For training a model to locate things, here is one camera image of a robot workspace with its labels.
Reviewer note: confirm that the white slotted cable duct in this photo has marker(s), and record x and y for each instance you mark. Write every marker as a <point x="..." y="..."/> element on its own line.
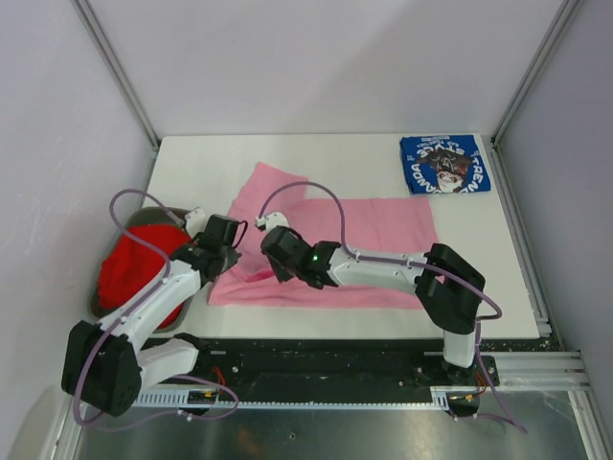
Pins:
<point x="399" y="397"/>

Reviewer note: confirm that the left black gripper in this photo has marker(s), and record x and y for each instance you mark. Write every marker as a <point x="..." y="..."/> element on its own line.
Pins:
<point x="233" y="256"/>

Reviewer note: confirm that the right aluminium frame post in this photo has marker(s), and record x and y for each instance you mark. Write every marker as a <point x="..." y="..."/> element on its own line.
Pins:
<point x="563" y="19"/>

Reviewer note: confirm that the folded blue printed t shirt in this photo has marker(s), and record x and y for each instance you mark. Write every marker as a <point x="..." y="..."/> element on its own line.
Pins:
<point x="444" y="164"/>

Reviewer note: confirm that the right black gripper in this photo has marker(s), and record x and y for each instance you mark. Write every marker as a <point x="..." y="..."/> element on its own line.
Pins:
<point x="281" y="274"/>

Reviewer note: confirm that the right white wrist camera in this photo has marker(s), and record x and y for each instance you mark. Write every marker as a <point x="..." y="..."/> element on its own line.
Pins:
<point x="271" y="221"/>

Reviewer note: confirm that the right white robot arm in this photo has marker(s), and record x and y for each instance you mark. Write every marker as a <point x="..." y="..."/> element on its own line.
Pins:
<point x="447" y="286"/>

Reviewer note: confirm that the left aluminium frame post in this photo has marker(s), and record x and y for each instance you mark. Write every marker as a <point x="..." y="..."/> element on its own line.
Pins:
<point x="110" y="58"/>

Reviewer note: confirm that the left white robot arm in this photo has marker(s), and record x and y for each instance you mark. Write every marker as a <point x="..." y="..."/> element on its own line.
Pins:
<point x="106" y="364"/>

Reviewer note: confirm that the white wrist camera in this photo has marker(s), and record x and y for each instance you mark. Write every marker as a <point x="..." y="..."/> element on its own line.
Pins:
<point x="271" y="221"/>
<point x="195" y="220"/>

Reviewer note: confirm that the red t shirt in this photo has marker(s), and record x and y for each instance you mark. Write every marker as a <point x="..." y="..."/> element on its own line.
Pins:
<point x="131" y="265"/>

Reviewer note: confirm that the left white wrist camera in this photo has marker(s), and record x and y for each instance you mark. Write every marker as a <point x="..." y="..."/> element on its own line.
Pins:
<point x="195" y="220"/>

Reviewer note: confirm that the aluminium frame post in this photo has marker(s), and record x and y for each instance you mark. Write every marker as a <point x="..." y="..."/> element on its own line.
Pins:
<point x="110" y="58"/>
<point x="563" y="19"/>

